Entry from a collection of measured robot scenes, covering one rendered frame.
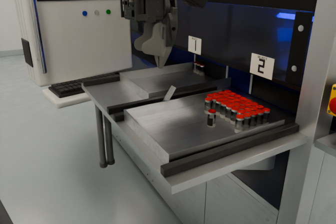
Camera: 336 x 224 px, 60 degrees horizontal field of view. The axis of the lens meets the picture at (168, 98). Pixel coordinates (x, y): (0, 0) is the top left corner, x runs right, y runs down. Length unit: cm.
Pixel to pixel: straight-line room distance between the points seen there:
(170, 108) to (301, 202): 45
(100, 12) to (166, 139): 89
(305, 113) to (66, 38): 104
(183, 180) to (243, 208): 56
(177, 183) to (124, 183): 146
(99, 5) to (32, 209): 124
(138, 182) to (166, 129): 128
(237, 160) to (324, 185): 38
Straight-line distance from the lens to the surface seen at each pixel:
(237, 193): 112
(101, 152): 182
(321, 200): 102
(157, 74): 122
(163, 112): 87
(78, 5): 143
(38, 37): 132
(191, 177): 61
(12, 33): 601
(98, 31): 148
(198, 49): 111
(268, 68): 86
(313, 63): 77
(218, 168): 64
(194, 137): 74
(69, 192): 205
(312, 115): 80
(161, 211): 182
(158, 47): 55
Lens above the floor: 124
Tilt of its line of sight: 22 degrees down
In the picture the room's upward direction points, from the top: straight up
